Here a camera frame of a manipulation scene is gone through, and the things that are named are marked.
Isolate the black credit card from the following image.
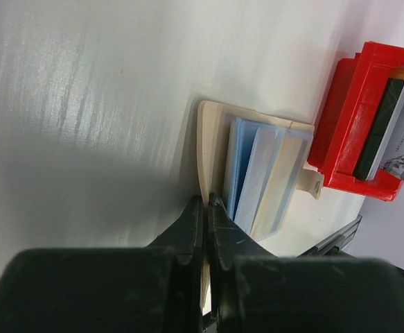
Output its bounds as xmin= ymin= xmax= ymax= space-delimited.
xmin=353 ymin=78 xmax=404 ymax=181

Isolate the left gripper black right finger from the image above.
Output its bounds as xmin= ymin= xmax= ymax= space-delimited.
xmin=207 ymin=194 xmax=404 ymax=332

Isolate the beige card holder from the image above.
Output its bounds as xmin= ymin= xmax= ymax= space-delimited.
xmin=196 ymin=100 xmax=324 ymax=313

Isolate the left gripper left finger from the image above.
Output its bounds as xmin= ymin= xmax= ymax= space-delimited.
xmin=0 ymin=196 xmax=204 ymax=332

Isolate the light blue credit card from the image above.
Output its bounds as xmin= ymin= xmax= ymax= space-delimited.
xmin=223 ymin=118 xmax=313 ymax=241

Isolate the red plastic card tray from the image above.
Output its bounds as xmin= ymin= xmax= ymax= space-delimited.
xmin=308 ymin=42 xmax=404 ymax=201

